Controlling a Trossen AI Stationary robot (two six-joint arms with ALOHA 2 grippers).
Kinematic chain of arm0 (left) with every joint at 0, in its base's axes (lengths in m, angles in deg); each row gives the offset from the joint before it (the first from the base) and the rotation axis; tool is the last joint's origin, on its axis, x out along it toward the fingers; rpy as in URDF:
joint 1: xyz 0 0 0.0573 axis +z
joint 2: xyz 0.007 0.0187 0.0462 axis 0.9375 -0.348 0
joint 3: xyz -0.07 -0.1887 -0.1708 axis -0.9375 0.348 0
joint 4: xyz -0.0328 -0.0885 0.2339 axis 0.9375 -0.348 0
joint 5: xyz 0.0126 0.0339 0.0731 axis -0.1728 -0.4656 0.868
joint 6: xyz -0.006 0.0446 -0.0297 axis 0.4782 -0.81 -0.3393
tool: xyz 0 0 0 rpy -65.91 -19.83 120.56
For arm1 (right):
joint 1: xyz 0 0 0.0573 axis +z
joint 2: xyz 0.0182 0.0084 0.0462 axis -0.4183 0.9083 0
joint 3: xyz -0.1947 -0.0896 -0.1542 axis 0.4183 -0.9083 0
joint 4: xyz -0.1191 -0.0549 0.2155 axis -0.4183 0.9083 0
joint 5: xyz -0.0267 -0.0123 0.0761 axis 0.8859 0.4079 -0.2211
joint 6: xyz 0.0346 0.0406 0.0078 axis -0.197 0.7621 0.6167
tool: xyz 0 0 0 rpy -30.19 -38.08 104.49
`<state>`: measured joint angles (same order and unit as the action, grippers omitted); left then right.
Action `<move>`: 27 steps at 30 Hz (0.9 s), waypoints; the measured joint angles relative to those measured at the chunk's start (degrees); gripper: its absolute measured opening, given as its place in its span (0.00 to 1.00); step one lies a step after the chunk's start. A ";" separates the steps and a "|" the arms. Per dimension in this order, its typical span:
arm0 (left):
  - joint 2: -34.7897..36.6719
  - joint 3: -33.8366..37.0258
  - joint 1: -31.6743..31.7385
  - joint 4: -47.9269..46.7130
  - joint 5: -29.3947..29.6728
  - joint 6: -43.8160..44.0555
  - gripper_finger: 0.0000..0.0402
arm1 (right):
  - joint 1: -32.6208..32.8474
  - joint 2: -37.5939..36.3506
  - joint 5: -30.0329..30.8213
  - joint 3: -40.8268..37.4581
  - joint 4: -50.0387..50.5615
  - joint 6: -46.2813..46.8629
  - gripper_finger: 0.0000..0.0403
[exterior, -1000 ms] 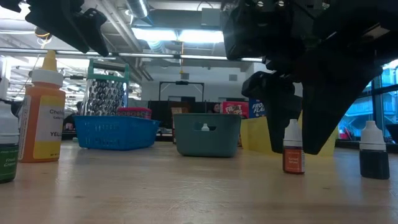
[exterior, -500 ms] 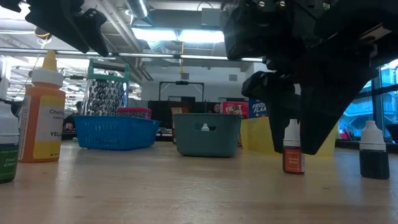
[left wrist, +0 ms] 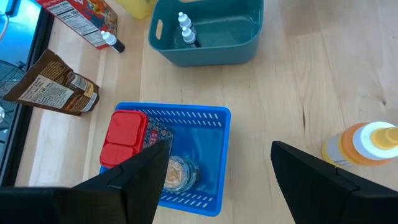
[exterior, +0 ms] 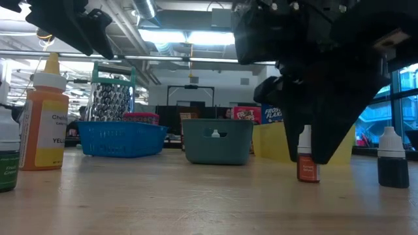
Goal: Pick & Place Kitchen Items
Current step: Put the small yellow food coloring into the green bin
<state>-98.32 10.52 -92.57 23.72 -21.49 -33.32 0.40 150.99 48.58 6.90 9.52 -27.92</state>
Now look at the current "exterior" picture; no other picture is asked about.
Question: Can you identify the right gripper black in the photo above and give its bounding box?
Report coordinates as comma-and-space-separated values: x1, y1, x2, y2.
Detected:
231, 0, 391, 165

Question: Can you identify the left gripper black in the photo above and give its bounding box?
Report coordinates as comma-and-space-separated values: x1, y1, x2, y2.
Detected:
25, 0, 114, 61

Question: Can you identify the blue Frosted Flakes box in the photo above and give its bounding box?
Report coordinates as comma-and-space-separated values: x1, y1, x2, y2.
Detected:
261, 103, 285, 125

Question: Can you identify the orange food colouring dropper bottle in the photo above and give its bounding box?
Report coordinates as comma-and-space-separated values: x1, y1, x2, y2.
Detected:
296, 124, 322, 183

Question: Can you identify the grey-teal plastic basket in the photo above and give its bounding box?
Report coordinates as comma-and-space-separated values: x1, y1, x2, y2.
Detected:
181, 118, 254, 166

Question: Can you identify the red spice jar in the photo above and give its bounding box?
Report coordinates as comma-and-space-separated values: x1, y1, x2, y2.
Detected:
122, 112, 160, 126

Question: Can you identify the yellow plastic basket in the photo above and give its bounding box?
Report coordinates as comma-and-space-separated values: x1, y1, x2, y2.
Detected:
251, 122, 357, 165

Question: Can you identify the red Froot Loops box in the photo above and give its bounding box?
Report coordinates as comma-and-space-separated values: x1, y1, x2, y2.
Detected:
232, 106, 262, 124

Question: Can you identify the person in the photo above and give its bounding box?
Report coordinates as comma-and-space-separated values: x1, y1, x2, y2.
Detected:
67, 104, 88, 138

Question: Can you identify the teal-framed metal box grater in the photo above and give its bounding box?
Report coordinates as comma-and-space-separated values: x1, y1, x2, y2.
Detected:
88, 61, 137, 122

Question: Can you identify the black cabinet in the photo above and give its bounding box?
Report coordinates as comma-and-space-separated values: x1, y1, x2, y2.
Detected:
153, 104, 233, 120

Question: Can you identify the rig light bar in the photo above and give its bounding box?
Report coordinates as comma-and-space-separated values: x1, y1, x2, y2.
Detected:
0, 48, 278, 66

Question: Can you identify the orange yellow-capped squeeze bottle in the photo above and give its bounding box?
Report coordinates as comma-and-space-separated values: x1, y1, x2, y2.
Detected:
18, 52, 70, 172

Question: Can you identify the black food colouring dropper bottle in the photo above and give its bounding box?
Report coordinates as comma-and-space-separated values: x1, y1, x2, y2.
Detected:
377, 126, 410, 189

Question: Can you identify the blue plastic basket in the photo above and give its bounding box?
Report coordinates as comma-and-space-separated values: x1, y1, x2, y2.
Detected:
77, 121, 169, 159

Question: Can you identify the green food colouring dropper bottle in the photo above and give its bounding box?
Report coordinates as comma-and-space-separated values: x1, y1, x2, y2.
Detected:
0, 104, 21, 193

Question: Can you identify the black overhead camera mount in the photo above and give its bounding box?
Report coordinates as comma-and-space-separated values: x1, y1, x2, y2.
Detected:
35, 27, 56, 42

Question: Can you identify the black frame stand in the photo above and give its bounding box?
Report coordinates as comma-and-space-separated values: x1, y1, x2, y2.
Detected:
166, 84, 216, 107

